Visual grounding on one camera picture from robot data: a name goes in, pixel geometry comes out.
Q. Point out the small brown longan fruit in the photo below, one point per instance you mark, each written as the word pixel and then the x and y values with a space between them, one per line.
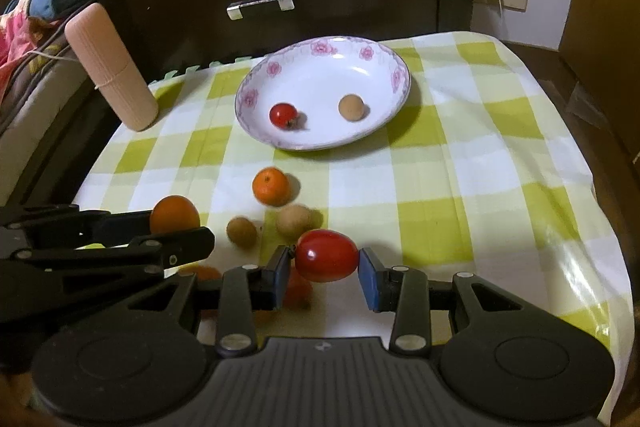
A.
pixel 351 107

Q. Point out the pink ribbed cylinder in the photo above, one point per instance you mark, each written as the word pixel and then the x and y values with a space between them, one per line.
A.
pixel 101 52

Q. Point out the small red cherry tomato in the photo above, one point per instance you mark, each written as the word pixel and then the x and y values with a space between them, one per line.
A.
pixel 284 116

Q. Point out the pink patterned fabric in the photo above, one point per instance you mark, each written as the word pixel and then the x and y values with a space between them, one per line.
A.
pixel 20 35

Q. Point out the white floral rimmed bowl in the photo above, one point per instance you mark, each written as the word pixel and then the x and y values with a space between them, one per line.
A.
pixel 313 75

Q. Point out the silver drawer handle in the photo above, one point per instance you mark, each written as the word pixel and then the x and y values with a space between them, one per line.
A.
pixel 242 9

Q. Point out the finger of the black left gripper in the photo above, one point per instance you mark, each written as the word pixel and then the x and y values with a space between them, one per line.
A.
pixel 162 251
pixel 67 223

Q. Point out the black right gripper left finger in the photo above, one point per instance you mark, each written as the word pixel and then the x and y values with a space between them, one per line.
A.
pixel 247 289

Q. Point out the brown wooden door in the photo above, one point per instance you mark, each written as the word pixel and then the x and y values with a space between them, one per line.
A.
pixel 601 44

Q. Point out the green foam mat edge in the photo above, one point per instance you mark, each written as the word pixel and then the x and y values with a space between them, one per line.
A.
pixel 174 73

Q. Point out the large red tomato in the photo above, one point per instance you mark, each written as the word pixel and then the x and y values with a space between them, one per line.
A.
pixel 324 256

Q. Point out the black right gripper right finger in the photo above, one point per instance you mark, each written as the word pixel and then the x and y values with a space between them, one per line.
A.
pixel 402 291

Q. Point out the green white checkered tablecloth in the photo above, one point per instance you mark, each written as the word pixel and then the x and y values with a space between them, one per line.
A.
pixel 477 172

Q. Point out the orange fruit under gripper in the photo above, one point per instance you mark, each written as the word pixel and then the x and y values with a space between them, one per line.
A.
pixel 201 273

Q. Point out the pale brown longan fruit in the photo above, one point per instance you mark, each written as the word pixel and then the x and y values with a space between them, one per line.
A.
pixel 294 220

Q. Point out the red tomato under gripper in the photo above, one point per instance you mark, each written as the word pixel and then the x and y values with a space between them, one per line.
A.
pixel 298 293

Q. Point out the small orange tangerine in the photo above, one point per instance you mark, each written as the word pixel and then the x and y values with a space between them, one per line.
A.
pixel 271 187

